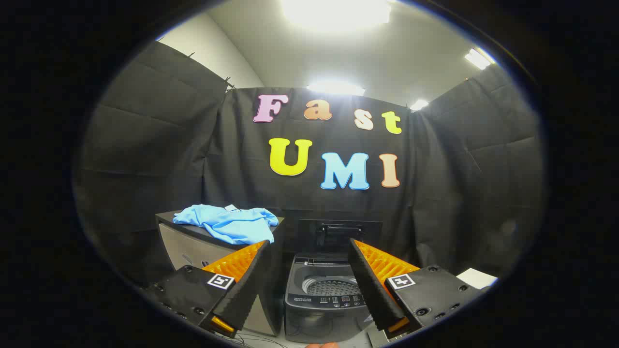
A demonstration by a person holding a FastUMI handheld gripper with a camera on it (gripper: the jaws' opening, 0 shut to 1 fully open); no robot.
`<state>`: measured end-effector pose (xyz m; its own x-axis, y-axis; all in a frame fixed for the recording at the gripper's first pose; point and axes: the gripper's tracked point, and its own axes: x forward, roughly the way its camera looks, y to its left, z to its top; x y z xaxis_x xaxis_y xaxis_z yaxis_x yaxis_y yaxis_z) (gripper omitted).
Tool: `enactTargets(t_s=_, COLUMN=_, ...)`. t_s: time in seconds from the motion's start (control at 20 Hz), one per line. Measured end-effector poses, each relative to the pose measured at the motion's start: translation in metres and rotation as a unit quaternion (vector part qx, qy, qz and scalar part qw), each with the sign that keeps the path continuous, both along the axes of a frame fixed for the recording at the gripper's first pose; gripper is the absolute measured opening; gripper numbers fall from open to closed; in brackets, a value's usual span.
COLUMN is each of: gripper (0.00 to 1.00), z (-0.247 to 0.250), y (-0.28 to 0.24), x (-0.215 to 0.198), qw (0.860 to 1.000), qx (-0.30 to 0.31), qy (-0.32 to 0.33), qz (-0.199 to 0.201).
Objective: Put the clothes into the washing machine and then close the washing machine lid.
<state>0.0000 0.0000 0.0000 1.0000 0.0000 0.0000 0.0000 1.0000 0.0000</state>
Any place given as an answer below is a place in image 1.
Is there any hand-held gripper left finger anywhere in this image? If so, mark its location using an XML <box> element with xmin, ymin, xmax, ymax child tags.
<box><xmin>145</xmin><ymin>240</ymin><xmax>272</xmax><ymax>339</ymax></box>

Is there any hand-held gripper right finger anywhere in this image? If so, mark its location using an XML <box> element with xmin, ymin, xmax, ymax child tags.
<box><xmin>348</xmin><ymin>238</ymin><xmax>484</xmax><ymax>340</ymax></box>

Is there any gray washing machine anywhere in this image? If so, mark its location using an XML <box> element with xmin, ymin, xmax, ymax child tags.
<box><xmin>284</xmin><ymin>255</ymin><xmax>383</xmax><ymax>344</ymax></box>

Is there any light blue polo shirt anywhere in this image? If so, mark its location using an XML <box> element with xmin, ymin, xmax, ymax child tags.
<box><xmin>173</xmin><ymin>204</ymin><xmax>280</xmax><ymax>245</ymax></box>

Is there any dark washing machine lid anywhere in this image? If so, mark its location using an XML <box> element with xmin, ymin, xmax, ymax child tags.
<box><xmin>296</xmin><ymin>218</ymin><xmax>383</xmax><ymax>258</ymax></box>

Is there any gray cabinet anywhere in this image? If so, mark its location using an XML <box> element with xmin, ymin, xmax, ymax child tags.
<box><xmin>155</xmin><ymin>210</ymin><xmax>286</xmax><ymax>337</ymax></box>

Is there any white sheet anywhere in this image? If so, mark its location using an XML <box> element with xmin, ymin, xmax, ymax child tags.
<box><xmin>456</xmin><ymin>268</ymin><xmax>499</xmax><ymax>290</ymax></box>

